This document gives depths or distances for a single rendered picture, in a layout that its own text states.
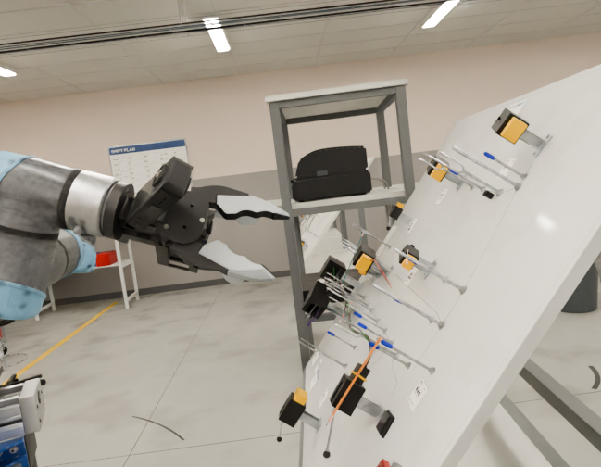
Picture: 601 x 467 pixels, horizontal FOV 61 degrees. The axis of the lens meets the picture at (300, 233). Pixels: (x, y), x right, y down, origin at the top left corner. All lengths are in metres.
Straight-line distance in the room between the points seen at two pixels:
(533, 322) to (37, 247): 0.61
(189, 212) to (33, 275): 0.20
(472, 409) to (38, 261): 0.57
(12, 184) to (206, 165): 7.78
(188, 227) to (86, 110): 8.35
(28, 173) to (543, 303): 0.64
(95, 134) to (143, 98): 0.95
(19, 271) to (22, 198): 0.08
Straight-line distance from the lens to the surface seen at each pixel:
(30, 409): 1.43
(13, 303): 0.69
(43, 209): 0.66
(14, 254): 0.67
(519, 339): 0.71
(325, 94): 1.86
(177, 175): 0.56
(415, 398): 0.89
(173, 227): 0.61
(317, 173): 1.92
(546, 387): 1.37
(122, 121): 8.74
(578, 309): 5.44
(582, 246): 0.71
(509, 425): 1.62
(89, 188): 0.64
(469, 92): 8.98
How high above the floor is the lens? 1.55
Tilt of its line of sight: 6 degrees down
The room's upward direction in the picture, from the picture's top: 7 degrees counter-clockwise
